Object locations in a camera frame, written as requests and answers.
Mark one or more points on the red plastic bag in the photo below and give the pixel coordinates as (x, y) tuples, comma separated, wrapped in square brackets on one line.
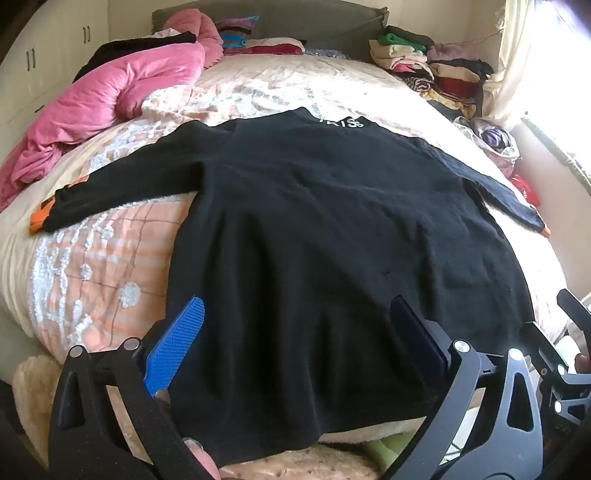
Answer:
[(526, 189)]

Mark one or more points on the black garment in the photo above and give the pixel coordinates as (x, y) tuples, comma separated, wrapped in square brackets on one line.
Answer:
[(120, 48)]

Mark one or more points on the pink comforter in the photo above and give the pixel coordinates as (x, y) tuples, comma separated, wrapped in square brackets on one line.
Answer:
[(92, 101)]

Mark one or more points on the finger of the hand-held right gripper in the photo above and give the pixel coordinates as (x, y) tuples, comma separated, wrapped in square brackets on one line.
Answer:
[(542, 344), (575, 305)]

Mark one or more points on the red cloth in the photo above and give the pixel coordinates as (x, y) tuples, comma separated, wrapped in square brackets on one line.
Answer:
[(277, 47)]

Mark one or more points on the cream wardrobe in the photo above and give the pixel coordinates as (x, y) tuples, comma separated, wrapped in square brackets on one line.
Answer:
[(55, 46)]

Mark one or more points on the orange plaid tufted blanket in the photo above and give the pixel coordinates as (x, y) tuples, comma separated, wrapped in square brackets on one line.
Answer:
[(115, 258)]

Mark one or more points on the black sweater with orange cuffs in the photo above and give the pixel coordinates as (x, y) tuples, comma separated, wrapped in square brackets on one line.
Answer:
[(300, 230)]

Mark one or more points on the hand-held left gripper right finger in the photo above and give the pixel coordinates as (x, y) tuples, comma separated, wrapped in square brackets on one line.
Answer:
[(415, 334)]

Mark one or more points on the clear plastic bag of clothes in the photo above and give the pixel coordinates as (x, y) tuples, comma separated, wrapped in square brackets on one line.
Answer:
[(494, 138)]

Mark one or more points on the grey-green headboard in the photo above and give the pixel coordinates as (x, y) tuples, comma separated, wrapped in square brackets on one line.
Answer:
[(300, 23)]

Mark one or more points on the person's left hand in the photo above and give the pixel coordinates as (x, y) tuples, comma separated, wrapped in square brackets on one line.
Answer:
[(203, 461)]

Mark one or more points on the cream curtain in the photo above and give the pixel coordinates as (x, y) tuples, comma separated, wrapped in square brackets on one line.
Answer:
[(512, 69)]

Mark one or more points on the green cloth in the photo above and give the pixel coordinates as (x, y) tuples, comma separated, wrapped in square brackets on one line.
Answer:
[(392, 450)]

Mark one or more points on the beige fluffy blanket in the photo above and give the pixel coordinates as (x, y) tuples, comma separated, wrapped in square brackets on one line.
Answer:
[(32, 387)]

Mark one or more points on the pile of folded clothes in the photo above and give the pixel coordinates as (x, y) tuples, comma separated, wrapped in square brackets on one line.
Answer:
[(434, 74)]

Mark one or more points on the window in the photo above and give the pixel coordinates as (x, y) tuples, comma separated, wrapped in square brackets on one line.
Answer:
[(565, 69)]

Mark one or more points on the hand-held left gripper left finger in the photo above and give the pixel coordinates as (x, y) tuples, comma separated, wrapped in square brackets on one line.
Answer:
[(178, 339)]

